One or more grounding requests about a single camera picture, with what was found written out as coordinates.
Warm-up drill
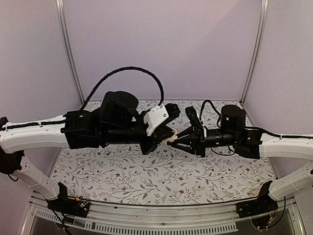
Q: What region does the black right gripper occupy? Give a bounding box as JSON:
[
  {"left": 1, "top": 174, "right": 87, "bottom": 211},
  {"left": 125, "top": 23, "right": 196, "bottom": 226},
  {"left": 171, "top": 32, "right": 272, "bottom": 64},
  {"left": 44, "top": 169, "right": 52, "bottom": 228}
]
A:
[{"left": 171, "top": 126, "right": 238, "bottom": 158}]

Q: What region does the white earbud charging case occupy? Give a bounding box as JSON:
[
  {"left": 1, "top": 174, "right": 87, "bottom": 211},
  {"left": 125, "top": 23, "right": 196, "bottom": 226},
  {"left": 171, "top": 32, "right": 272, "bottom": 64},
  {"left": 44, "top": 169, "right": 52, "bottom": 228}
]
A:
[{"left": 161, "top": 129, "right": 178, "bottom": 146}]

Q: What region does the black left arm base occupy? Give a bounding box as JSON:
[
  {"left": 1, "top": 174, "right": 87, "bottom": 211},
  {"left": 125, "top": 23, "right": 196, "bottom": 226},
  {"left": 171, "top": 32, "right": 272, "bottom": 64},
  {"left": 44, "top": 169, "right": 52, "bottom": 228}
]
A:
[{"left": 46, "top": 182, "right": 90, "bottom": 218}]

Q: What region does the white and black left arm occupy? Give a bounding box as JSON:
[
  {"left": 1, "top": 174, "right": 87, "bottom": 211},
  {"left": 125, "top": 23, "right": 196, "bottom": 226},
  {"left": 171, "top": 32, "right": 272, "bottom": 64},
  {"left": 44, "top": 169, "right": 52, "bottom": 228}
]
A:
[{"left": 0, "top": 91, "right": 180, "bottom": 212}]

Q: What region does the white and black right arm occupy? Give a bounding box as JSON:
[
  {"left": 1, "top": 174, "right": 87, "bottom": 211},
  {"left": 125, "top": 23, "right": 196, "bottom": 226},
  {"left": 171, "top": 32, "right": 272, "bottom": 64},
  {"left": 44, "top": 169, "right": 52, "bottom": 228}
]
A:
[{"left": 145, "top": 103, "right": 313, "bottom": 213}]

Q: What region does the floral patterned table mat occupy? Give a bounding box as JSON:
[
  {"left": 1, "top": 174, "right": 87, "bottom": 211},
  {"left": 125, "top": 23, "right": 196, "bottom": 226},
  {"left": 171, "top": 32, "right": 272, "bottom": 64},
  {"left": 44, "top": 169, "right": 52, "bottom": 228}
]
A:
[{"left": 47, "top": 99, "right": 279, "bottom": 206}]

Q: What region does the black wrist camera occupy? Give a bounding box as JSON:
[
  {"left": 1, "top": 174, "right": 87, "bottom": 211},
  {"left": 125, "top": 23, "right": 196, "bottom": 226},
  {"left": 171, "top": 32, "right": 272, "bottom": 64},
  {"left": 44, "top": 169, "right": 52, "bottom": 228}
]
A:
[
  {"left": 143, "top": 103, "right": 181, "bottom": 136},
  {"left": 185, "top": 106, "right": 205, "bottom": 134}
]

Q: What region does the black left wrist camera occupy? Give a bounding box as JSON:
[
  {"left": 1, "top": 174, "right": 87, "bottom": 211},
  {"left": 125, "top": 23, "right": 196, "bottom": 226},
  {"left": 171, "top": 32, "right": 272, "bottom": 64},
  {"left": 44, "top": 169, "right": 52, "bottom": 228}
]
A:
[{"left": 143, "top": 103, "right": 181, "bottom": 136}]

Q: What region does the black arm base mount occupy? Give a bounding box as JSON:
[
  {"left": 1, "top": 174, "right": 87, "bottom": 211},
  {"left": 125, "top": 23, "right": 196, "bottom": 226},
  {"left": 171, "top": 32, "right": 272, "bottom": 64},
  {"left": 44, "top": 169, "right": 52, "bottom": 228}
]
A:
[{"left": 236, "top": 181, "right": 278, "bottom": 218}]

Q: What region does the aluminium frame rail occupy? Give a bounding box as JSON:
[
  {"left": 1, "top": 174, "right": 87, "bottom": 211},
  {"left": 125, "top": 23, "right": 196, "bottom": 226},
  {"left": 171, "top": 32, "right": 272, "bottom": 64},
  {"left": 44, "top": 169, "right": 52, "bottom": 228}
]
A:
[{"left": 21, "top": 192, "right": 306, "bottom": 235}]

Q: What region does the right aluminium corner post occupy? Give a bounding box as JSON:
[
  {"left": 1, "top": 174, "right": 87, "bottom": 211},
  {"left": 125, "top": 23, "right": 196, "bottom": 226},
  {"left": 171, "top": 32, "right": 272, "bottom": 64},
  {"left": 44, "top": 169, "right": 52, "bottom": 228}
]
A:
[{"left": 240, "top": 0, "right": 268, "bottom": 106}]

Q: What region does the aluminium corner post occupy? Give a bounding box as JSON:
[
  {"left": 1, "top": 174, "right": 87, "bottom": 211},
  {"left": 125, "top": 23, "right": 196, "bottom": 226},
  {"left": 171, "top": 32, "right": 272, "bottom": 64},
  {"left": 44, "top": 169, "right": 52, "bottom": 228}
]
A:
[
  {"left": 55, "top": 0, "right": 85, "bottom": 104},
  {"left": 240, "top": 0, "right": 268, "bottom": 106}
]

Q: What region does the left aluminium corner post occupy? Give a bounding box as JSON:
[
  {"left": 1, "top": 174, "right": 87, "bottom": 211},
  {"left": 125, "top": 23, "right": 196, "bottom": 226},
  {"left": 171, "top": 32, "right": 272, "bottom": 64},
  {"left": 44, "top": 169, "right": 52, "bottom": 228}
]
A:
[{"left": 55, "top": 0, "right": 85, "bottom": 104}]

